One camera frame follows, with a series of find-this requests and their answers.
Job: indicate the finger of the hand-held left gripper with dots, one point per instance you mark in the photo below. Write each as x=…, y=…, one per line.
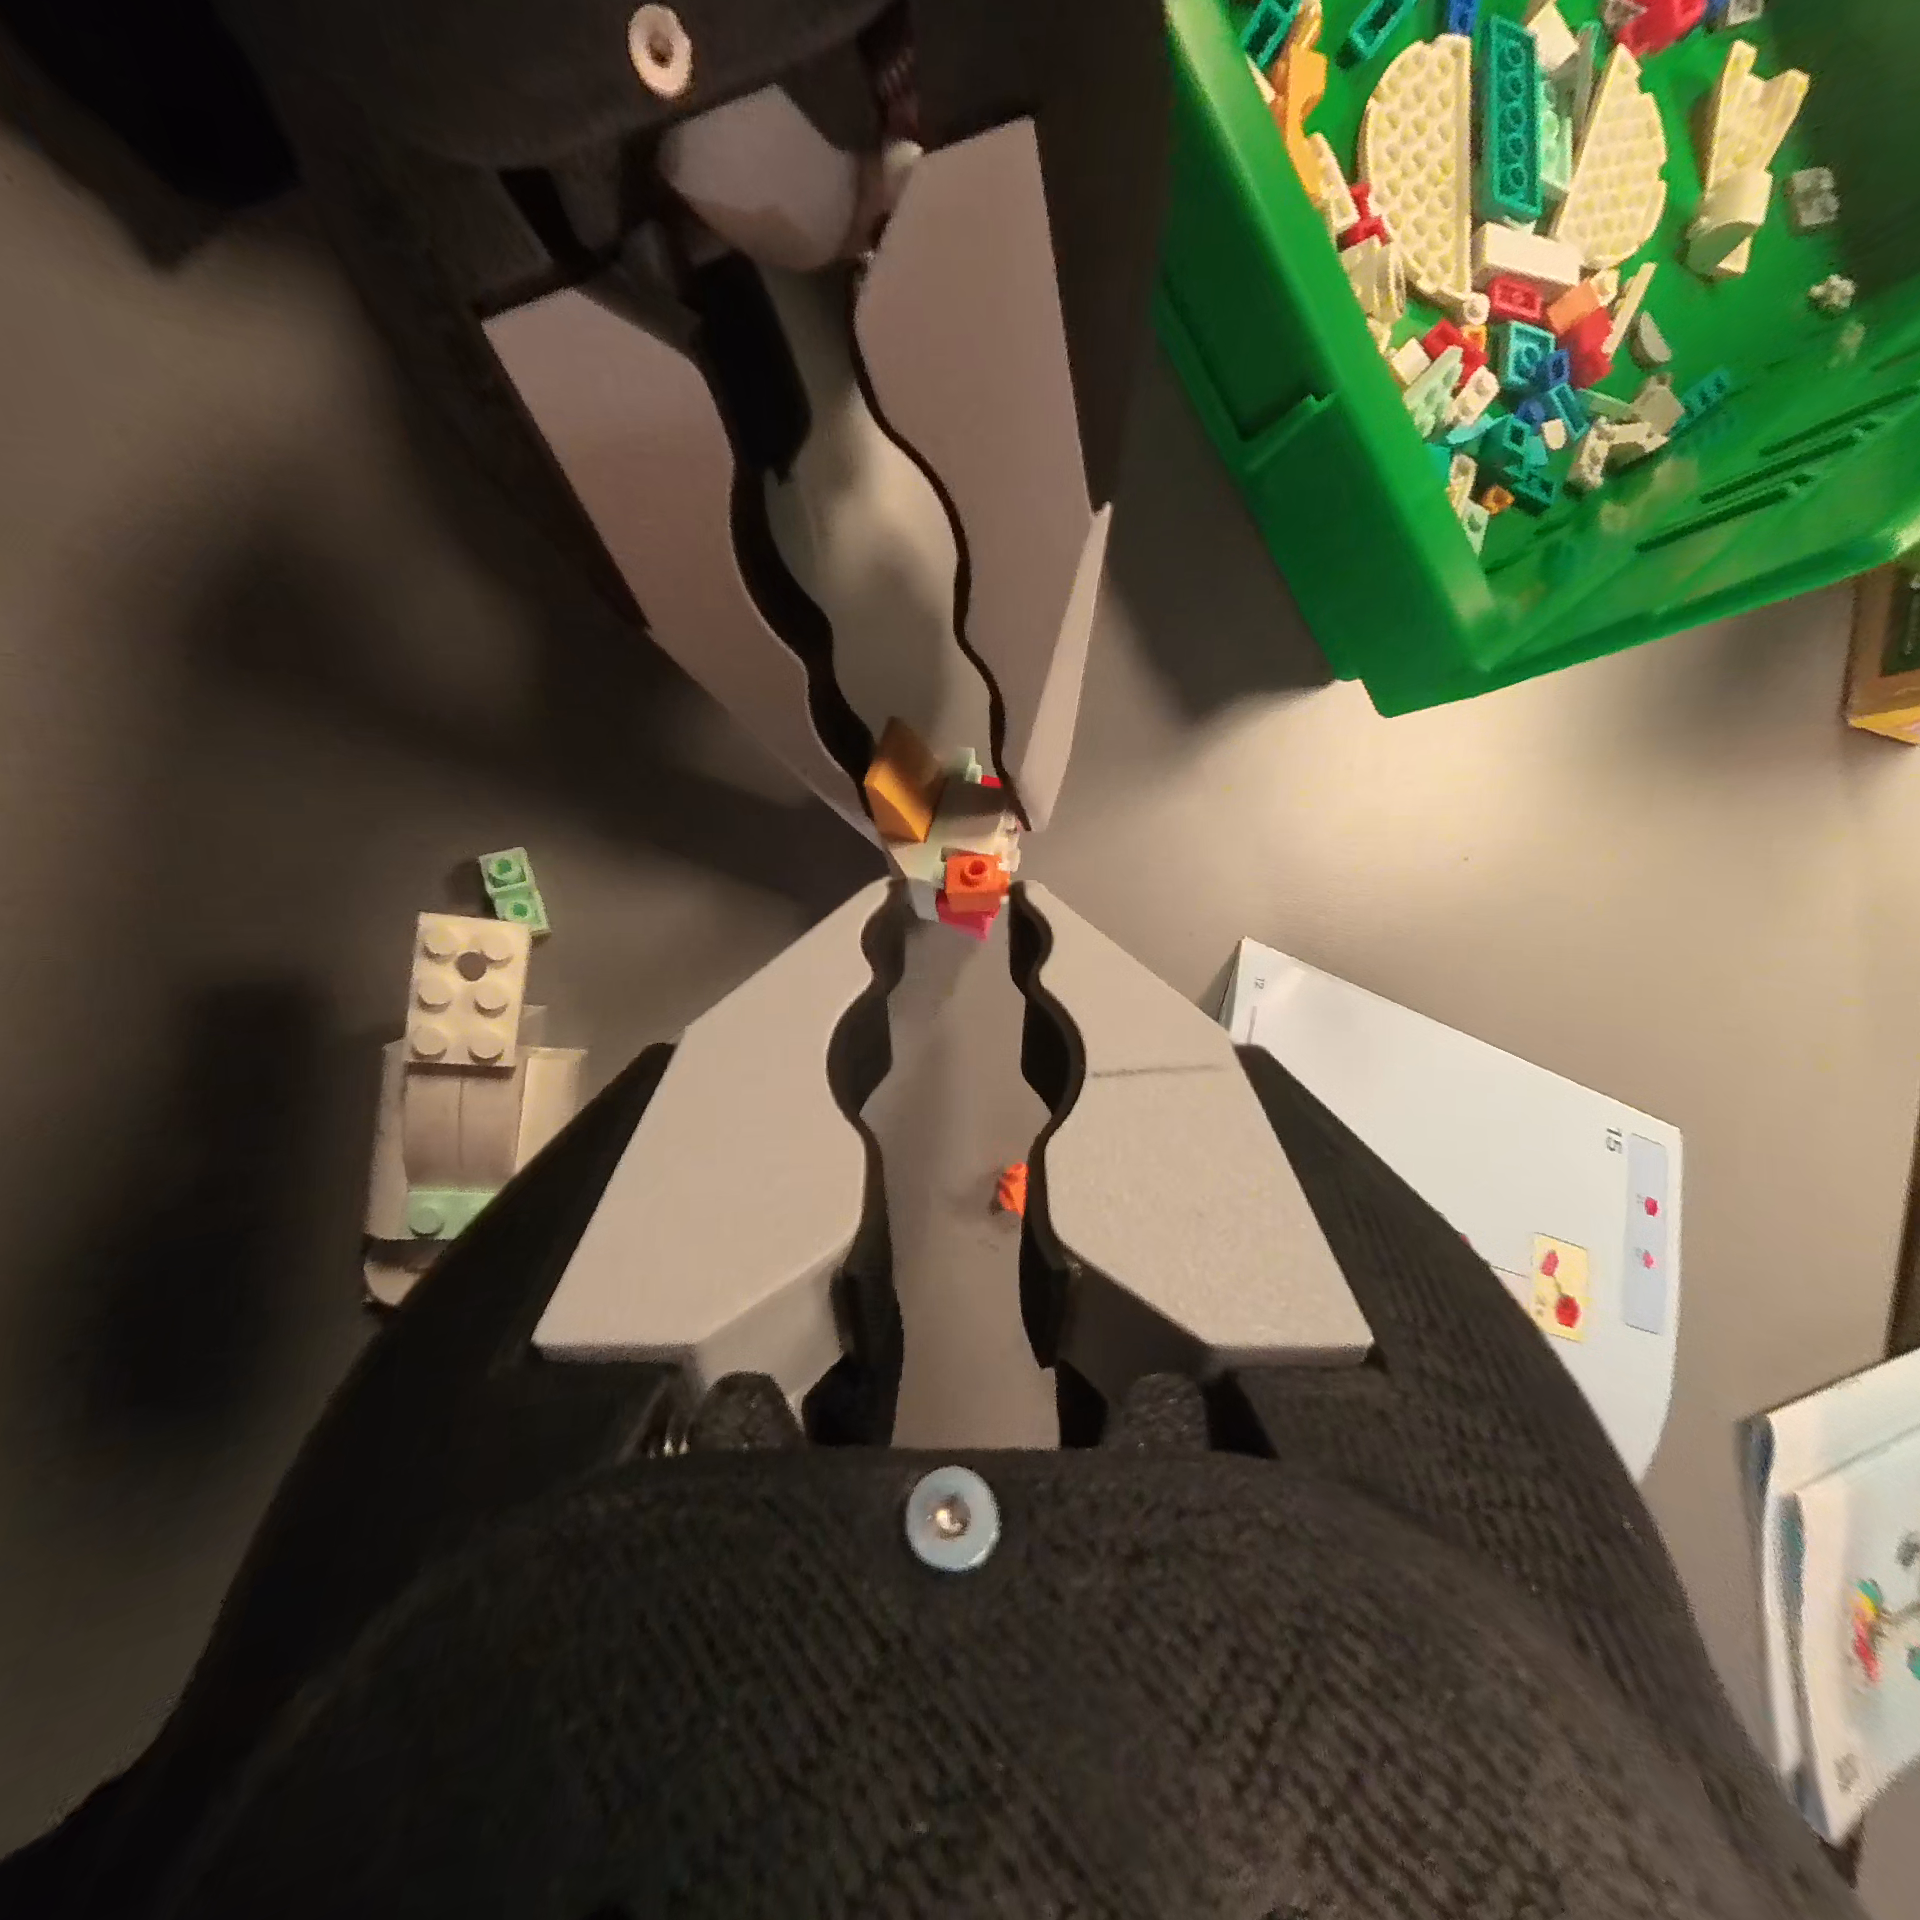
x=630, y=437
x=989, y=343

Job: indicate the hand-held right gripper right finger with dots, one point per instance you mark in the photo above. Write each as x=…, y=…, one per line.
x=1185, y=1186

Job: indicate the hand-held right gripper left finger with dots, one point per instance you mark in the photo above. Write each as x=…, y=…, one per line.
x=718, y=1170

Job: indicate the orange lego brick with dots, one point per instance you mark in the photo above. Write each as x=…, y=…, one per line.
x=971, y=884
x=1012, y=1190

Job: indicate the small multicoloured lego assembly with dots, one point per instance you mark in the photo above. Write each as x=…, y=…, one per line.
x=910, y=788

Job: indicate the open lego instruction booklet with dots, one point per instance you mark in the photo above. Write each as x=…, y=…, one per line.
x=1426, y=1112

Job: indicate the beige lego assembly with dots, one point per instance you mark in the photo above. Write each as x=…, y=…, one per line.
x=463, y=991

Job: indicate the green two-stud lego plate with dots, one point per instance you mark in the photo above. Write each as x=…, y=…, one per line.
x=517, y=894

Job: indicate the pile of loose lego bricks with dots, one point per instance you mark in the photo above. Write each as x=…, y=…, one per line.
x=1515, y=150

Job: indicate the closed lego instruction booklet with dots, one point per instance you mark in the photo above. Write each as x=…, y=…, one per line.
x=1858, y=1574

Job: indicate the yellow lego set box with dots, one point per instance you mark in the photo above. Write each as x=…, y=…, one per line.
x=1889, y=661

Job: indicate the green plastic bin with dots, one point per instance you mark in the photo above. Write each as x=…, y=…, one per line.
x=1348, y=571

